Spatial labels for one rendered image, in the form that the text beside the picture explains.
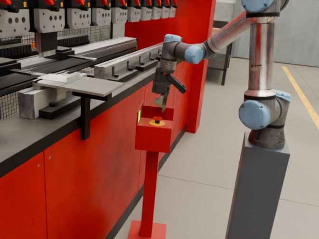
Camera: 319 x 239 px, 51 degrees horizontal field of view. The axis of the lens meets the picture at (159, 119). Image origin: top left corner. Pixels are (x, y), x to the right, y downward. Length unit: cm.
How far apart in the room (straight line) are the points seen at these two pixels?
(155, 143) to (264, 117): 51
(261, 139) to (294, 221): 113
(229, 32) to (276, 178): 64
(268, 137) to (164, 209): 109
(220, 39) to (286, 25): 738
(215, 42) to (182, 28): 183
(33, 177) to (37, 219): 17
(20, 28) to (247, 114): 83
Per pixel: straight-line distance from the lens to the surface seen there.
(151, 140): 150
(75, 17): 140
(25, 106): 127
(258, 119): 127
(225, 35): 148
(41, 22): 122
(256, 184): 150
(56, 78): 132
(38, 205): 120
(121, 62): 189
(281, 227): 237
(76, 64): 197
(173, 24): 334
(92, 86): 123
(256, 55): 126
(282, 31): 886
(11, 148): 106
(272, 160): 145
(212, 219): 227
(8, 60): 147
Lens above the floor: 133
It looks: 20 degrees down
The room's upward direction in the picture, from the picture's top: 5 degrees clockwise
